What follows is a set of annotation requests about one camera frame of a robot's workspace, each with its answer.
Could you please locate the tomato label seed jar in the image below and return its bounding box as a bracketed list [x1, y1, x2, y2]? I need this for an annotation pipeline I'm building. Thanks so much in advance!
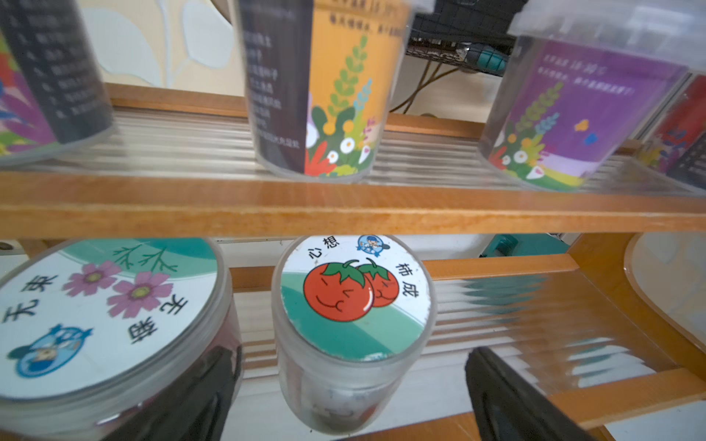
[271, 233, 438, 435]

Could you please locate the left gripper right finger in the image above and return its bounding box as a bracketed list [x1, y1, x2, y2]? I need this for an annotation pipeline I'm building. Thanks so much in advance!
[465, 347, 592, 441]

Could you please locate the flower label seed jar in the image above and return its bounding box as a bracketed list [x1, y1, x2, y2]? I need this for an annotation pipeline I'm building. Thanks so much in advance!
[1, 238, 243, 440]

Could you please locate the back black wire basket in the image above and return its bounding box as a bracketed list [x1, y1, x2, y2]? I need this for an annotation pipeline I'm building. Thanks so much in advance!
[406, 0, 527, 77]

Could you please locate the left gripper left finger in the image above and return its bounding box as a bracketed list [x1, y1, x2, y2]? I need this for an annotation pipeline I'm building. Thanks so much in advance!
[105, 347, 242, 441]

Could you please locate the wooden two-tier shelf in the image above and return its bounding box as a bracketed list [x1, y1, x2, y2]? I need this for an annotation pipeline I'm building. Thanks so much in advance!
[1, 84, 705, 429]

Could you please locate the clear seed jar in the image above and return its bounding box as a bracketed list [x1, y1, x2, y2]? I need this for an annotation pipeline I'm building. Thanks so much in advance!
[1, 0, 115, 169]
[634, 75, 705, 191]
[479, 0, 705, 191]
[229, 1, 435, 183]

